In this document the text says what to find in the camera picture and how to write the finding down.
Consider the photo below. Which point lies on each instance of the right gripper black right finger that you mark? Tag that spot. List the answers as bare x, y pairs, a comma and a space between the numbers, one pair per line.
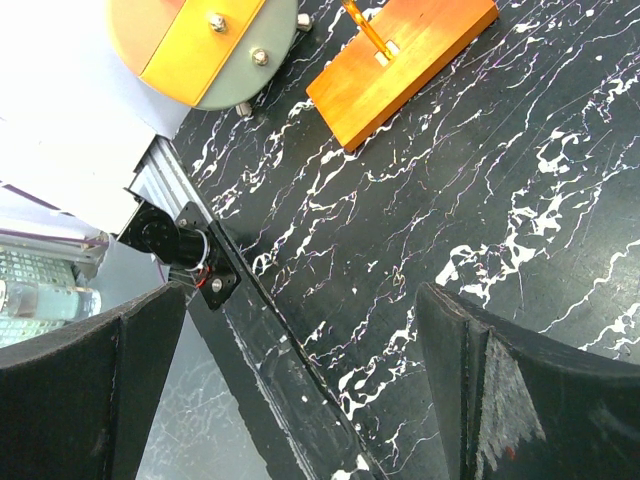
514, 404

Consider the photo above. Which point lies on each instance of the white cylinder drum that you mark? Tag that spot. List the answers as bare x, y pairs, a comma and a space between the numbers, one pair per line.
206, 54

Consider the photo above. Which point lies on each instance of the orange wooden rack base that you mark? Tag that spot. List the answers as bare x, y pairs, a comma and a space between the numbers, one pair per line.
359, 89

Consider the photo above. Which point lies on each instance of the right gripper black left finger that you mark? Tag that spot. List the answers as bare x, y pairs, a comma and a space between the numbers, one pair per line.
79, 402

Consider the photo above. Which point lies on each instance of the gold wire glass rack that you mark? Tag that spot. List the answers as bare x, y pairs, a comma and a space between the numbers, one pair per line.
357, 16

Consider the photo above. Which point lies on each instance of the black front mounting rail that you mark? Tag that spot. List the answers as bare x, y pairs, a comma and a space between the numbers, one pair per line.
294, 424

